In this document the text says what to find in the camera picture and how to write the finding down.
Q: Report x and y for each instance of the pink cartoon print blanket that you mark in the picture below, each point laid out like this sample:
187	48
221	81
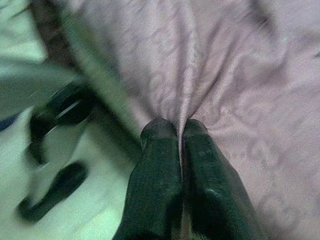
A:
212	70

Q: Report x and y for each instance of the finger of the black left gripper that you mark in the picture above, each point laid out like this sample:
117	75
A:
60	187

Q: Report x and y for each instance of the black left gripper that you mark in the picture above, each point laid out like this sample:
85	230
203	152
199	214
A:
67	105

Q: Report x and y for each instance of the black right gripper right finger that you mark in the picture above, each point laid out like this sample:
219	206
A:
215	185

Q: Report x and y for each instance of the beige quilted mattress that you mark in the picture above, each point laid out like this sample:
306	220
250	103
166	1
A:
100	75

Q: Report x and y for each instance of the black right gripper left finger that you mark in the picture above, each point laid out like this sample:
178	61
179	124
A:
155	180

